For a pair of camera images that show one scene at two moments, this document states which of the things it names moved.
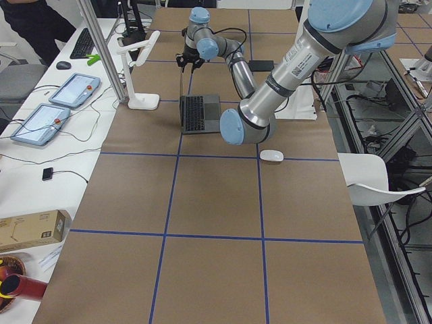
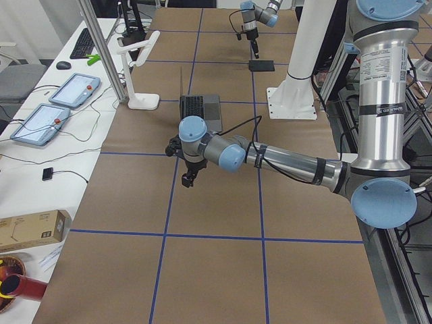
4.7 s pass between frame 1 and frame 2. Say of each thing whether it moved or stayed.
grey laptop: stayed
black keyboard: stayed
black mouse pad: stayed
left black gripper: moved
